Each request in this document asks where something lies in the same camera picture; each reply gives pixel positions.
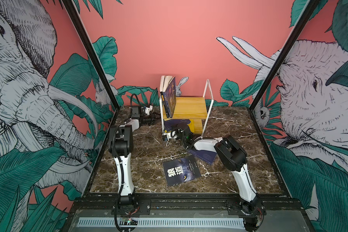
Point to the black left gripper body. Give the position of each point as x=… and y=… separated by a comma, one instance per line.
x=148, y=119

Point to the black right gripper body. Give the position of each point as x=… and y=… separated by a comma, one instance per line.
x=179, y=134

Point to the dark blue book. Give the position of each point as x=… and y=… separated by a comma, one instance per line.
x=206, y=156
x=170, y=124

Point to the dark book with portrait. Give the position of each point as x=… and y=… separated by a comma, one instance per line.
x=173, y=96

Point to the yellow book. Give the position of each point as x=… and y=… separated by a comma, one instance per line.
x=192, y=126

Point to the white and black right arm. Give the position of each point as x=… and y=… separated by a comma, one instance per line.
x=230, y=152

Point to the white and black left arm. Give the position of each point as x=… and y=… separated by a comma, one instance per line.
x=120, y=146

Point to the black book standing on shelf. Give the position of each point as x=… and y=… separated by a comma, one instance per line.
x=165, y=91

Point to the black book at bottom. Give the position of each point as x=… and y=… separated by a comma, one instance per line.
x=181, y=170

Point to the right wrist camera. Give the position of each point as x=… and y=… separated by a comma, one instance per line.
x=166, y=136

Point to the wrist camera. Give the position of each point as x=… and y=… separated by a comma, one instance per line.
x=148, y=109
x=166, y=136

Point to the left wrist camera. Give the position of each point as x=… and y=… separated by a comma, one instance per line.
x=148, y=109

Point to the wooden shelf with white frame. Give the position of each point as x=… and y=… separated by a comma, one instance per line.
x=192, y=108

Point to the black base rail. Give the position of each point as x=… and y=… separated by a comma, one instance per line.
x=146, y=203

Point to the white slotted cable duct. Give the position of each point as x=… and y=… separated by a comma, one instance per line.
x=163, y=222

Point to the black right frame post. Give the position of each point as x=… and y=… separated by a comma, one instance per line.
x=299, y=26

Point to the black frame post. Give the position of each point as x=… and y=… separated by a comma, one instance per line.
x=85, y=39
x=299, y=26

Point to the black left frame post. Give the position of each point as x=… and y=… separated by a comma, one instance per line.
x=85, y=39

